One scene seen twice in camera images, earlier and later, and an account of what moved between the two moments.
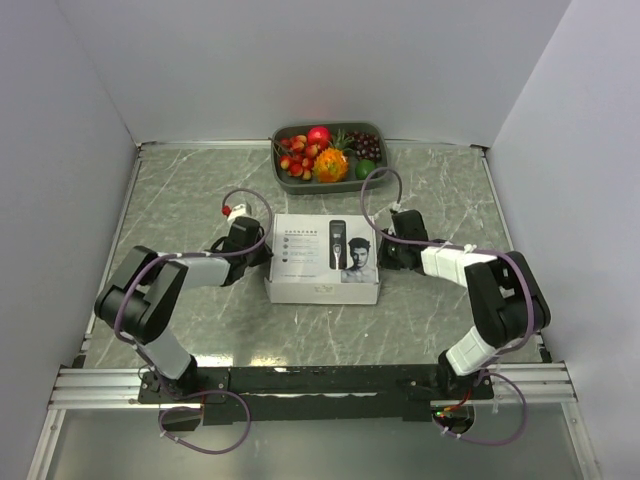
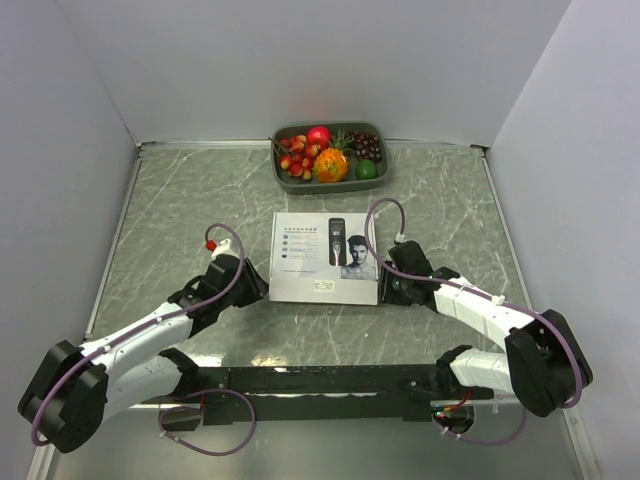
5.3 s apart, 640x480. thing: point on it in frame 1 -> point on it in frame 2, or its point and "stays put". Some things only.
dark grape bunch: [367, 145] stays put
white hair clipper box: [323, 259] stays put
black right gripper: [383, 261] -> [389, 296]
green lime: [363, 168] stays put
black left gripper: [266, 253] -> [257, 287]
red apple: [320, 136] stays put
